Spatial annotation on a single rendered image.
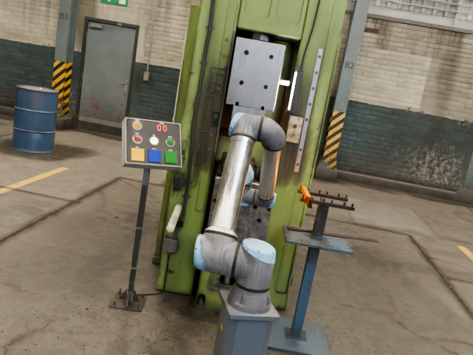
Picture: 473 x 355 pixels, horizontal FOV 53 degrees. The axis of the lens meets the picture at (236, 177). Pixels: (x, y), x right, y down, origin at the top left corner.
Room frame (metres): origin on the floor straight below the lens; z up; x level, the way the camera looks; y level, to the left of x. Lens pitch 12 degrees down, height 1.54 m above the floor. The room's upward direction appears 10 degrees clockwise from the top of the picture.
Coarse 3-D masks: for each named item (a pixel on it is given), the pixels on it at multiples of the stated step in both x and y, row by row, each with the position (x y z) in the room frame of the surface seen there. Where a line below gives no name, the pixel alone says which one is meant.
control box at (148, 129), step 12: (132, 120) 2.75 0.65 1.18; (144, 120) 2.78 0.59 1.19; (132, 132) 2.71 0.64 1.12; (144, 132) 2.75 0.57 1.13; (156, 132) 2.79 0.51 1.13; (168, 132) 2.83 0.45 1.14; (180, 132) 2.87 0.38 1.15; (132, 144) 2.68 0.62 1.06; (144, 144) 2.72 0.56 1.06; (156, 144) 2.75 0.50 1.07; (180, 144) 2.83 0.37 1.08; (144, 156) 2.68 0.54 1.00; (180, 156) 2.79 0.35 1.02; (156, 168) 2.75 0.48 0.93; (168, 168) 2.77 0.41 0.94
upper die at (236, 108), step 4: (236, 104) 3.04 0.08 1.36; (232, 108) 3.03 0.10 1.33; (236, 108) 2.93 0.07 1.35; (240, 108) 2.93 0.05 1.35; (244, 108) 2.93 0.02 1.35; (248, 108) 2.94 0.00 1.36; (252, 108) 2.94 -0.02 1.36; (232, 112) 2.93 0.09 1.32; (236, 112) 2.93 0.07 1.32; (240, 112) 2.93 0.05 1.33; (244, 112) 2.93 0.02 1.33; (248, 112) 2.94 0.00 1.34; (252, 112) 2.94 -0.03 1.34; (256, 112) 2.94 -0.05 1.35; (260, 112) 2.94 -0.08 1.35; (264, 112) 2.94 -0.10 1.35; (232, 116) 2.93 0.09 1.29; (264, 116) 2.94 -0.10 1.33
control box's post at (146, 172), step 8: (144, 168) 2.81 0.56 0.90; (144, 176) 2.81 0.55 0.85; (144, 184) 2.81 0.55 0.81; (144, 192) 2.81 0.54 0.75; (144, 200) 2.81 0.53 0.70; (144, 208) 2.83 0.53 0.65; (136, 232) 2.81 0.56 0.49; (136, 240) 2.81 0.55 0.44; (136, 248) 2.81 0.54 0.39; (136, 256) 2.81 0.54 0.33; (136, 264) 2.81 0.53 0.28; (136, 272) 2.84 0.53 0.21; (128, 288) 2.81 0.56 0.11
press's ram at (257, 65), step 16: (240, 48) 2.93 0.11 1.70; (256, 48) 2.93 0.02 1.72; (272, 48) 2.94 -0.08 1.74; (240, 64) 2.93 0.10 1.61; (256, 64) 2.94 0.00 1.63; (272, 64) 2.94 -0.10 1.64; (240, 80) 2.93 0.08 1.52; (256, 80) 2.94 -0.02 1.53; (272, 80) 2.94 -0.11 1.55; (240, 96) 2.93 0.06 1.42; (256, 96) 2.94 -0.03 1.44; (272, 96) 2.94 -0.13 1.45
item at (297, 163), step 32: (320, 0) 3.09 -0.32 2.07; (320, 32) 3.09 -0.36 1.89; (320, 64) 3.09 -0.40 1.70; (288, 96) 3.20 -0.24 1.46; (320, 96) 3.10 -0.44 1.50; (320, 128) 3.10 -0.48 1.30; (288, 160) 3.09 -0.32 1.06; (288, 192) 3.09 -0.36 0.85; (288, 224) 3.09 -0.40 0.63; (288, 256) 3.10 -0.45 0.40; (288, 288) 3.10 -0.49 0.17
